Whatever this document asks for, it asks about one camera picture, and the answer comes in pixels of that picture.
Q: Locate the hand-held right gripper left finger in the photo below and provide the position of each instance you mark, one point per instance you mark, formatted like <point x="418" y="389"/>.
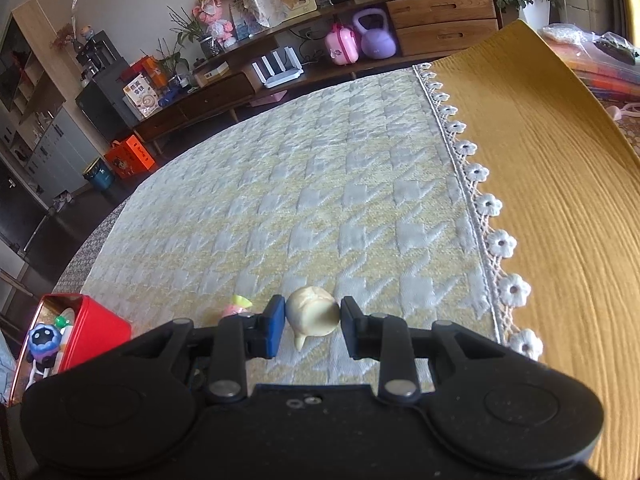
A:
<point x="275" y="327"/>

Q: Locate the wooden television stand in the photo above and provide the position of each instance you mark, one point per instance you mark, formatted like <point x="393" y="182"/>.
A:
<point x="440" y="10"/>

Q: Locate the black mini fridge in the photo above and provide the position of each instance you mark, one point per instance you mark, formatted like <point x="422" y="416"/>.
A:
<point x="107" y="105"/>

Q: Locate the white flat box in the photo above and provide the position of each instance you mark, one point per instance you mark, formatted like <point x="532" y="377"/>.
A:
<point x="212" y="74"/>

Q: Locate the red tin box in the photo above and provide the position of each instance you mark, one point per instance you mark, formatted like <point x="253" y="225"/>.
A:
<point x="95" y="335"/>

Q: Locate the black coffee machine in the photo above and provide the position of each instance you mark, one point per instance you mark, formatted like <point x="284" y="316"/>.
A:
<point x="100" y="57"/>

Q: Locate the blue trash bin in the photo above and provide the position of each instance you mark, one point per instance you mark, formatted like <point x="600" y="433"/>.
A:
<point x="99" y="176"/>

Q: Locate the pink toy suitcase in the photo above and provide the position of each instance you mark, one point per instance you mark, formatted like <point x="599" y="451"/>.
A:
<point x="342" y="45"/>

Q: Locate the purple kettlebell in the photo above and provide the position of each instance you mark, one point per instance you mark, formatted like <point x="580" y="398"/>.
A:
<point x="377" y="40"/>

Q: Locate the wall cabinet with shelves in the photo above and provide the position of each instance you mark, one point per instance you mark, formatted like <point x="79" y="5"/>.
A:
<point x="35" y="110"/>

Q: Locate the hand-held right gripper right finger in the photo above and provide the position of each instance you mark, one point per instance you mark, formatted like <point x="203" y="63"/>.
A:
<point x="352" y="330"/>

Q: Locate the pink flat box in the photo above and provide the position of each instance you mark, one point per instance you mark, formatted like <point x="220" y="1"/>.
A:
<point x="269" y="98"/>

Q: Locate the cream toy figure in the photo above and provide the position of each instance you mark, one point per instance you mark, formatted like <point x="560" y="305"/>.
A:
<point x="312" y="315"/>

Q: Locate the orange gift box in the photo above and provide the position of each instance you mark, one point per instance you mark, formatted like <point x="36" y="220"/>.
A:
<point x="132" y="157"/>

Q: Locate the quilted houndstooth table mat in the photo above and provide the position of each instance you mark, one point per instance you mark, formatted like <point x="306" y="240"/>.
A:
<point x="300" y="185"/>

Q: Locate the white router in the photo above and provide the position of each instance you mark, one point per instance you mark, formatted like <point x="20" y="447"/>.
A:
<point x="277" y="70"/>

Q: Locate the small potted plant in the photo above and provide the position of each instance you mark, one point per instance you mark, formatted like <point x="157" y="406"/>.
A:
<point x="170" y="67"/>

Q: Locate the white printed cereal box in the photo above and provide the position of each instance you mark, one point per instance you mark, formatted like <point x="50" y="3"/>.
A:
<point x="142" y="96"/>

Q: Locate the potted orchid plant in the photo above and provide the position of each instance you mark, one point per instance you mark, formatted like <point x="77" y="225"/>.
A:
<point x="210" y="46"/>

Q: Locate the mustard yellow cloth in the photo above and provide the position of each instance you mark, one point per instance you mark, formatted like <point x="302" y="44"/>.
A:
<point x="550" y="210"/>

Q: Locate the pile of plastic bags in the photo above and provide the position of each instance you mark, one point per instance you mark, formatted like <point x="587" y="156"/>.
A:
<point x="600" y="55"/>

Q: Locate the small pink toy figure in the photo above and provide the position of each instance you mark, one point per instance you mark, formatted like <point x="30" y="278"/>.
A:
<point x="235" y="307"/>

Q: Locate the purple toy figure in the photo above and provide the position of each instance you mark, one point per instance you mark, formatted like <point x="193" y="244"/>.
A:
<point x="42" y="344"/>

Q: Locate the blue toy car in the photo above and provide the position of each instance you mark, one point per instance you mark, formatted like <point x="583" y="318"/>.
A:
<point x="170" y="96"/>

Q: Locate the orange red gift bag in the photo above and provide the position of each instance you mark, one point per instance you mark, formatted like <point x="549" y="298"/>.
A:
<point x="150" y="70"/>

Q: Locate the beige lace tablecloth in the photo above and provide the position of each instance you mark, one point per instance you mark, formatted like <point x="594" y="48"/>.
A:
<point x="85" y="265"/>

